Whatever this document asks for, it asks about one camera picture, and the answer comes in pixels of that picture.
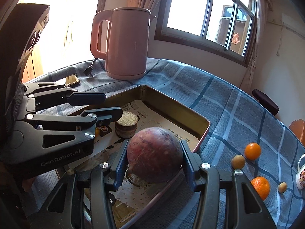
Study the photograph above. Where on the black smartphone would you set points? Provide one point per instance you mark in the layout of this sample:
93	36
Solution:
71	80

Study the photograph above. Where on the white cartoon print mug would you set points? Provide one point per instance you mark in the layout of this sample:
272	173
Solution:
301	171

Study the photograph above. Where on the white air conditioner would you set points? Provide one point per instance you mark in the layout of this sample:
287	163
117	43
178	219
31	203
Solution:
293	18

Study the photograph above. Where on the red round radish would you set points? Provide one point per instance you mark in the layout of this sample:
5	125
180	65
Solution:
154	155

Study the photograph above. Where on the pink electric kettle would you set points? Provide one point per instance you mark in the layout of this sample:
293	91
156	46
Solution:
126	43

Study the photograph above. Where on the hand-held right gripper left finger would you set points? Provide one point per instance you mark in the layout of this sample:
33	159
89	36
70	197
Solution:
120	164

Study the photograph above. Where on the small round orange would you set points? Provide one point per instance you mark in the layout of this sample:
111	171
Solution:
252	151

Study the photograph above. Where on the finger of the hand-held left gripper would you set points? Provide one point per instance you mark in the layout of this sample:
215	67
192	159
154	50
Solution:
107	115
88	97

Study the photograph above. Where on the blue plaid tablecloth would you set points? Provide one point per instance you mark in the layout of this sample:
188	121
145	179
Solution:
238	124

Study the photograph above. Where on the pink tin box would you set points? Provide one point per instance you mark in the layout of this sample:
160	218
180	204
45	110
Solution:
166	107

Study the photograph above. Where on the dark round stool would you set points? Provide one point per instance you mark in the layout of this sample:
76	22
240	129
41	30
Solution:
265	101

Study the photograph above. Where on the orange mandarin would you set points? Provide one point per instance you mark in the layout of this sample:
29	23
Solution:
261	187

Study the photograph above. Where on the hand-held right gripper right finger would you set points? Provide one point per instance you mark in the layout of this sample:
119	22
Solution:
188	162

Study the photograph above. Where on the brown framed sliding window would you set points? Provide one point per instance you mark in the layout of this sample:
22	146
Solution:
209	12

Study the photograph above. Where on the narrow pink curtain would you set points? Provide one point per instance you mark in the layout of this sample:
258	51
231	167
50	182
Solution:
261	16

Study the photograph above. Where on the red paper window decoration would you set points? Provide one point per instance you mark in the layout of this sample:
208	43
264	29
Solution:
236	38

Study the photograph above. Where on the black kettle power plug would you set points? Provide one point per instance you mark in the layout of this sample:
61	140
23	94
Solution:
89	71

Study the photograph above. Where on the brown leather chair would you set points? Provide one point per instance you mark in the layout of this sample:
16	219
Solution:
297	130

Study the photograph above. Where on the brown cylindrical cake piece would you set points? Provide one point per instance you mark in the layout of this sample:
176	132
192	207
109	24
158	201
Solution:
126	125

